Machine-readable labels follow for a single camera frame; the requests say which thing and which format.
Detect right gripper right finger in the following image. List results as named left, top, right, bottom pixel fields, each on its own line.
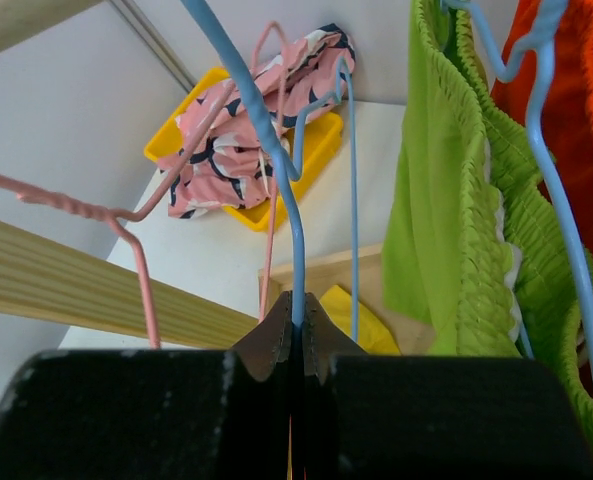
left=301, top=295, right=593, bottom=479

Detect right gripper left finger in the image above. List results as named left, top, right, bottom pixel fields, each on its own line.
left=0, top=293, right=292, bottom=479

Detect yellow shorts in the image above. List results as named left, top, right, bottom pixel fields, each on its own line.
left=319, top=285, right=401, bottom=355

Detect lime green shorts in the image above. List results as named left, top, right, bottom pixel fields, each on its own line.
left=382, top=1, right=593, bottom=450

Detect pink patterned shorts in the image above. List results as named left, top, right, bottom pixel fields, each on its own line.
left=168, top=23, right=355, bottom=219

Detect pink wire hanger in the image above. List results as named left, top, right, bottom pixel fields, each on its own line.
left=0, top=20, right=292, bottom=350

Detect blue hanger of green shorts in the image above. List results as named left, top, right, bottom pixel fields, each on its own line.
left=440, top=1, right=593, bottom=380

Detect orange shorts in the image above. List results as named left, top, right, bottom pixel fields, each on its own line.
left=489, top=0, right=593, bottom=346

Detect blue hanger of yellow shorts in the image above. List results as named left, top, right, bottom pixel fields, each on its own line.
left=183, top=1, right=355, bottom=331

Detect wooden clothes rack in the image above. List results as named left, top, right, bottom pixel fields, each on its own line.
left=0, top=0, right=447, bottom=354

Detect yellow plastic bin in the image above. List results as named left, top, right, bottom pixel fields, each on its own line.
left=143, top=67, right=344, bottom=232

